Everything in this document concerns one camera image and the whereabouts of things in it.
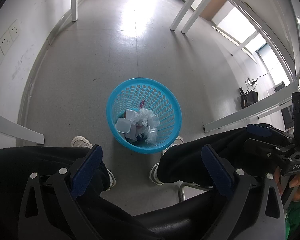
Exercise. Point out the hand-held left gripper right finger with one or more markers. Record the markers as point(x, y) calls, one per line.
point(216, 172)

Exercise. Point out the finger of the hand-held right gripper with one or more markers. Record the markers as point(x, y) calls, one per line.
point(258, 129)
point(262, 148)

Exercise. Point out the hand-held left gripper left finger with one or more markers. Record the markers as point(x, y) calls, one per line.
point(87, 172)

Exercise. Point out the white plastic cup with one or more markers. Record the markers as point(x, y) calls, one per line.
point(123, 125)

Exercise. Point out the clear plastic wrap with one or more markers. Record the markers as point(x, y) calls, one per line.
point(151, 135)

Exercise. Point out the white paper towel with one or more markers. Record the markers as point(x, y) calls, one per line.
point(134, 113)

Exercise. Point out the white tissue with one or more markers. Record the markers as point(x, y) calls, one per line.
point(146, 116)

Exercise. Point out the pink snack wrapper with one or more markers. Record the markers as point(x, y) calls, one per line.
point(142, 103)

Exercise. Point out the blue plastic wastebasket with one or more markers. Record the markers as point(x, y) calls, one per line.
point(160, 97)

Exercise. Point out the person's right forearm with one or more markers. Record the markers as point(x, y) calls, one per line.
point(298, 220)

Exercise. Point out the person's right leg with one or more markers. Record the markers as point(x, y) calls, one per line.
point(190, 165)

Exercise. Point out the white left shoe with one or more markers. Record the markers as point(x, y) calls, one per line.
point(81, 141)

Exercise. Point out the black floor equipment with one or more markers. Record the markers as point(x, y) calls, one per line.
point(243, 100)

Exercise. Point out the black office chair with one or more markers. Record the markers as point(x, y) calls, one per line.
point(165, 227)

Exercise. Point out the glass door cabinet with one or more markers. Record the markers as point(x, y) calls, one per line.
point(212, 8)

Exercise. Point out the white wall socket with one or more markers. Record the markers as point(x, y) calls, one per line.
point(5, 43)
point(14, 30)

